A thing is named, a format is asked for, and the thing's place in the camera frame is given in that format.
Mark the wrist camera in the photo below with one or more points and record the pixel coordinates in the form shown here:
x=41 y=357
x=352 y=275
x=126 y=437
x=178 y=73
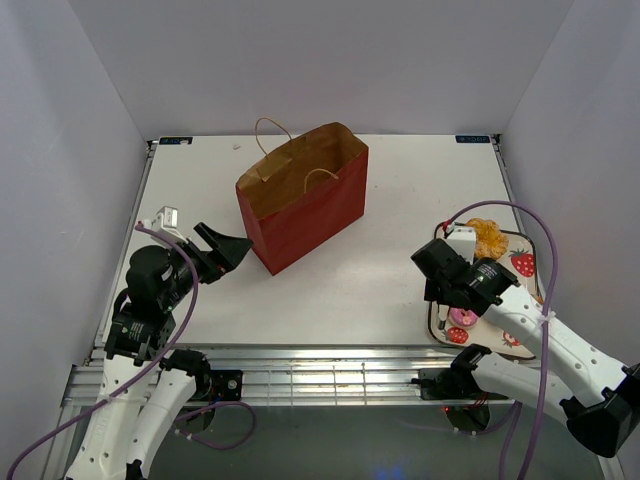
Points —
x=165 y=223
x=462 y=239

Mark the blue table label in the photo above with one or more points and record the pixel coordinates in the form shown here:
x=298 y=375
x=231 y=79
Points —
x=175 y=141
x=472 y=139

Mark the pink fake donut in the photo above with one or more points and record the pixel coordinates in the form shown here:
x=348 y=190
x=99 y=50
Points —
x=462 y=318

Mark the silver metal tongs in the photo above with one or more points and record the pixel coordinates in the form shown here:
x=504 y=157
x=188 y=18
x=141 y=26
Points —
x=442 y=315

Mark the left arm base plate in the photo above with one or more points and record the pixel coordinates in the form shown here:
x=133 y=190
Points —
x=222 y=385

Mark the right blue table label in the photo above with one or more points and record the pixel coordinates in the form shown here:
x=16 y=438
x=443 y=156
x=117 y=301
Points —
x=472 y=139

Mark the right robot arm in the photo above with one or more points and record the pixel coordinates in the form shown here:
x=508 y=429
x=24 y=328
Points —
x=593 y=394

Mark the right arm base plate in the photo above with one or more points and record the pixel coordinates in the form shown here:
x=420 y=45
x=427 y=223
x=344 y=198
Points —
x=450 y=384

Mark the red paper bag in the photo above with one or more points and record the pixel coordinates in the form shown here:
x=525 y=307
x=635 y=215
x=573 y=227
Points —
x=302 y=193

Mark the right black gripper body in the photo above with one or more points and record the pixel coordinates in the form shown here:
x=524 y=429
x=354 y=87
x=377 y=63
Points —
x=433 y=293

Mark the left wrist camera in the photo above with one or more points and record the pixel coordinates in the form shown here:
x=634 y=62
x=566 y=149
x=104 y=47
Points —
x=165 y=223

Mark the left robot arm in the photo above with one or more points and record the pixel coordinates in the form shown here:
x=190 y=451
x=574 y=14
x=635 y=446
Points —
x=148 y=386

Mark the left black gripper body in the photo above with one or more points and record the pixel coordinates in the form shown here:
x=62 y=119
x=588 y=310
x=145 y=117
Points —
x=209 y=266

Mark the left blue table label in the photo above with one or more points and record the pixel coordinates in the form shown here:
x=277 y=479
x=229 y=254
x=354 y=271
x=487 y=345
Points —
x=175 y=141

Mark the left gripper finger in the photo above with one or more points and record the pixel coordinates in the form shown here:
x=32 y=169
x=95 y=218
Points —
x=231 y=251
x=214 y=239

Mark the strawberry pattern tray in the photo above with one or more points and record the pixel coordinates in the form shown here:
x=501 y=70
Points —
x=520 y=260

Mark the round sugared bread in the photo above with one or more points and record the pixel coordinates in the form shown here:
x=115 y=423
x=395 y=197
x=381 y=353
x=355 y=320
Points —
x=490 y=241

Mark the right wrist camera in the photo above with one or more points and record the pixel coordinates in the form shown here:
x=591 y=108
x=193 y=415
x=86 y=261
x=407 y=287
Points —
x=462 y=239

